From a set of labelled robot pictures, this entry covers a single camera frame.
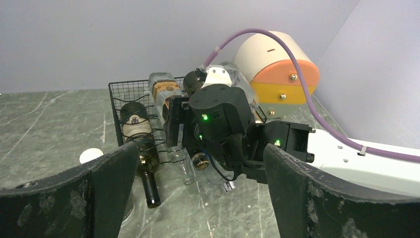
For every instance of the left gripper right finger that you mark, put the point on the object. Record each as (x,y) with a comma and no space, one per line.
(311,203)

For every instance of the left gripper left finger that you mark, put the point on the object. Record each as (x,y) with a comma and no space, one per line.
(86,201)

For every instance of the round cream drawer cabinet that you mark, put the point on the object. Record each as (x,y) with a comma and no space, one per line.
(272,75)

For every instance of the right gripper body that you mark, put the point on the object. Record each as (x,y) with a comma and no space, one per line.
(176,108)

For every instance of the black wire wine rack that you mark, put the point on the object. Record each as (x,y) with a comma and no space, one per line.
(215,119)

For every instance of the clear glass bottle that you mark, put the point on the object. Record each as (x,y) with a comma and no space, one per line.
(183,167)

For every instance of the dark green wine bottle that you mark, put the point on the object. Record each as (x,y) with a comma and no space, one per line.
(136,128)

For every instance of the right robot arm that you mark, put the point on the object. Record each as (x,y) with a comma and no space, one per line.
(382,167)

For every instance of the clear bottle gold top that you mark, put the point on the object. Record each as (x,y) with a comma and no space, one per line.
(162,86)

